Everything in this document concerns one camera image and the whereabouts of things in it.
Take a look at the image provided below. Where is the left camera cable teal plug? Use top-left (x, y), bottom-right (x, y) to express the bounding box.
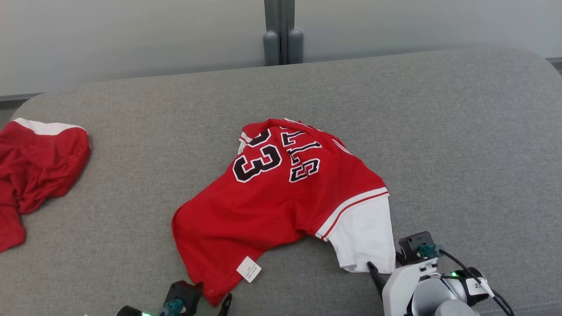
top-left (159, 298), bottom-right (185, 316)

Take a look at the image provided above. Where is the camera cable teal plug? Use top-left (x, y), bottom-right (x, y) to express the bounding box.
top-left (159, 298), bottom-right (185, 316)
top-left (418, 243), bottom-right (515, 316)

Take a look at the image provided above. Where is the red number 23 jersey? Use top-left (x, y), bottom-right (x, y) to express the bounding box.
top-left (171, 118), bottom-right (396, 307)

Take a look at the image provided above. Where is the right camera cable teal plug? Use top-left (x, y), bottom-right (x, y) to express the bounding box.
top-left (418, 243), bottom-right (515, 316)

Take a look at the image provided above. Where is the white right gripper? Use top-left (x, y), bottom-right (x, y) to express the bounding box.
top-left (367, 259), bottom-right (440, 316)

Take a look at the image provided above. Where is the grey partition frame post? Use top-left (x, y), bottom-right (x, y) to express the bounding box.
top-left (281, 0), bottom-right (304, 65)
top-left (263, 0), bottom-right (281, 67)

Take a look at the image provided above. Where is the red shorts white trim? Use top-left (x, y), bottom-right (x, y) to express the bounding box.
top-left (0, 118), bottom-right (91, 253)

